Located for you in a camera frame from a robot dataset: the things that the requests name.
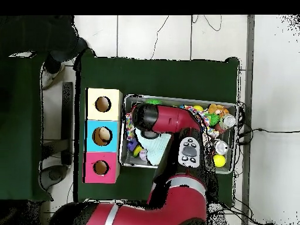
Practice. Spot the brown plush toy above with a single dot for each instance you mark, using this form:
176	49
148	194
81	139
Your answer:
215	109

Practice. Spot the yellow ball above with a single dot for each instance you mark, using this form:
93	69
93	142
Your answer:
219	161

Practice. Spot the dark green cloth side table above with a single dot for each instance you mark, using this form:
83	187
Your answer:
18	129

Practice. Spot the shallow silver mesh bin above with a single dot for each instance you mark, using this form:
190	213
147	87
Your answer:
127	161

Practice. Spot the person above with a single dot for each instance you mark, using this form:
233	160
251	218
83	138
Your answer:
58	35

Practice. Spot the dark green table cloth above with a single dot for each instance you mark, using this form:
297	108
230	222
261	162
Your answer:
152	77

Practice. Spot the colourful dotted cloth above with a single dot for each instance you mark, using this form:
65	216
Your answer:
212	133
130	126

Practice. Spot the green spiky rubber ball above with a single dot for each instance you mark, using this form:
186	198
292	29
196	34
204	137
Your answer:
153	102

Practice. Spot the mint green knitted cloth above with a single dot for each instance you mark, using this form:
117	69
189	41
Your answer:
157	147

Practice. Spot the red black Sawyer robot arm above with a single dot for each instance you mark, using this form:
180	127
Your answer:
173	118

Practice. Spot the wooden box with three holes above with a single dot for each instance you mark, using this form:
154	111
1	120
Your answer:
114	112

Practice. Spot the silver drink can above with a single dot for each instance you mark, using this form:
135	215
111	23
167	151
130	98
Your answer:
221	147

